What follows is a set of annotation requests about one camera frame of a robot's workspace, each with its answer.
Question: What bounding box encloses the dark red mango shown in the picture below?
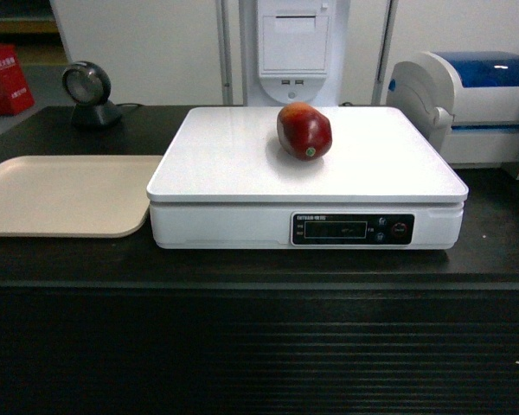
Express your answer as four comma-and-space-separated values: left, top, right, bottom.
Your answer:
277, 102, 333, 161

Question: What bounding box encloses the white and blue label printer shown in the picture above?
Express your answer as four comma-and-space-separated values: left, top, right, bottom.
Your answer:
386, 51, 519, 180

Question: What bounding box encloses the beige plastic tray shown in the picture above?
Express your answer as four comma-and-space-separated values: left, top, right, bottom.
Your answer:
0, 156, 161, 238

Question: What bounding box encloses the white POS terminal stand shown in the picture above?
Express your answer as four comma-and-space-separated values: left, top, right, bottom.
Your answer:
239, 0, 350, 106

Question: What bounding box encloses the red box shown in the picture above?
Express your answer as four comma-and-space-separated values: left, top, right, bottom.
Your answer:
0, 43, 35, 116

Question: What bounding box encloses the black barcode scanner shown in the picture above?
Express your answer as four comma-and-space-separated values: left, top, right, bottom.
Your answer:
61, 61, 122, 130

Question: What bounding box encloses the white partition panel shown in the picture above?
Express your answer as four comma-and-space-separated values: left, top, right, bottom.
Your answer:
52, 1, 519, 105

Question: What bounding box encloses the white checkout scale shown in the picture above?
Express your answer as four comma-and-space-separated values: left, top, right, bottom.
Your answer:
147, 106, 469, 250

